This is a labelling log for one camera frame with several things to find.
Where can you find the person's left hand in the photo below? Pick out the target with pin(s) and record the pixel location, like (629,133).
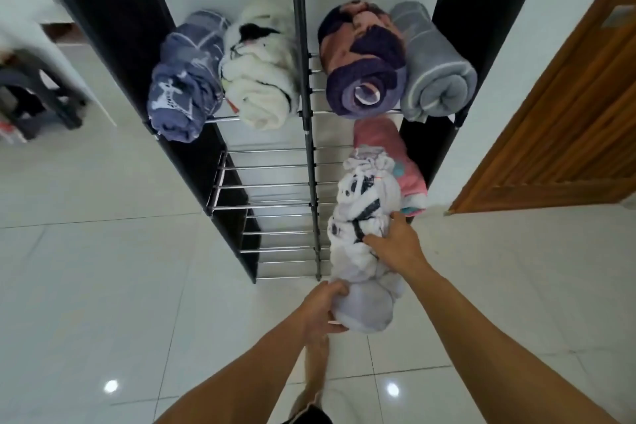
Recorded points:
(317,310)

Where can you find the person's right hand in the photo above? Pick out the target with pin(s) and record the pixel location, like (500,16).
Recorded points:
(396,245)

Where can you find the person's left thumb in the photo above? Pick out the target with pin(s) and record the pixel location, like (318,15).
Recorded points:
(338,290)

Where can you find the person's right thumb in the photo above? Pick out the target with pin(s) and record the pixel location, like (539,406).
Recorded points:
(377,241)

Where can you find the white blanket black print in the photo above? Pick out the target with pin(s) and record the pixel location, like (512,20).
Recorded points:
(365,249)

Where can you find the person's left forearm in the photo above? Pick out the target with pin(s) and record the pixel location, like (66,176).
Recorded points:
(238,379)

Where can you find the person's right forearm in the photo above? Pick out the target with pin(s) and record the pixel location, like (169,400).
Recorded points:
(497,349)

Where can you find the person's leg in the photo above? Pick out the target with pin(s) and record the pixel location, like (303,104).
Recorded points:
(313,379)

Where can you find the black metal shelf rack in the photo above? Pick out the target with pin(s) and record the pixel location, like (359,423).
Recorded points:
(278,180)

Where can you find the purple and pink rolled blanket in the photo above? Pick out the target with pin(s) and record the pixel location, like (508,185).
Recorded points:
(362,58)

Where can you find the grey striped rolled blanket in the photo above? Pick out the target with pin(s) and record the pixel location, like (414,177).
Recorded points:
(432,63)

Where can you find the white fluffy rolled blanket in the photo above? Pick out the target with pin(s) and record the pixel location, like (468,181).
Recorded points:
(261,66)

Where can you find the brown wooden door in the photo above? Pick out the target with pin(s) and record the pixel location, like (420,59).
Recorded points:
(561,105)

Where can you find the blue patterned rolled blanket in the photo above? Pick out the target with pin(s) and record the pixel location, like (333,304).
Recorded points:
(186,78)

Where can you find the dark plastic stool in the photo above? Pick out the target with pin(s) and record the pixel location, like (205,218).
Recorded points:
(37,90)

